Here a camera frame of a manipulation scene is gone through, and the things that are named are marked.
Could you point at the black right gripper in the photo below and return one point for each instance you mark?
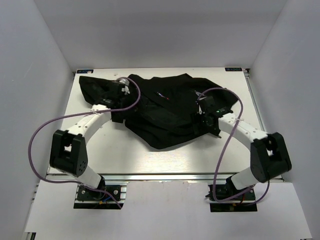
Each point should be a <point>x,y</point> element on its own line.
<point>197,118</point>

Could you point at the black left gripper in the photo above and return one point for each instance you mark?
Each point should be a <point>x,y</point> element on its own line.
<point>128,97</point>

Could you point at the black zip jacket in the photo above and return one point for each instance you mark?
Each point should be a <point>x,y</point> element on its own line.
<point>163,117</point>

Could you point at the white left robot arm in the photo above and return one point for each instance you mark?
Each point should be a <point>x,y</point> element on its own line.
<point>69,147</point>

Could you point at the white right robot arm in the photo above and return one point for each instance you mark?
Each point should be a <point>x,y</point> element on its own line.
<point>269,156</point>

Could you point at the blue left corner label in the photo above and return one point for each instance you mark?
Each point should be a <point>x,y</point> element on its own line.
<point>84,71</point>

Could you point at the blue corner label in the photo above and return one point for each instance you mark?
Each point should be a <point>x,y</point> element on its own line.
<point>84,71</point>
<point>233,69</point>

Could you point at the blue right corner label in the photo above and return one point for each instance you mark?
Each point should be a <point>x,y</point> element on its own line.
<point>233,69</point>

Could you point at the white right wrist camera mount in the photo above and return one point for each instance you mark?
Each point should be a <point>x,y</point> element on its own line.
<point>202,105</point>

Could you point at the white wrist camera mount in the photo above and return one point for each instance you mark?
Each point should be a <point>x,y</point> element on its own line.
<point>124,85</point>
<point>202,105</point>

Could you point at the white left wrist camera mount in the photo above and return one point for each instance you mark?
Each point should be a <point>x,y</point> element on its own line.
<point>124,85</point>

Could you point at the aluminium front table rail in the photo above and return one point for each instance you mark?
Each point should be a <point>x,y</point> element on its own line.
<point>220,179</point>

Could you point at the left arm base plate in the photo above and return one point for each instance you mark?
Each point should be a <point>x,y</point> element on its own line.
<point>86,199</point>

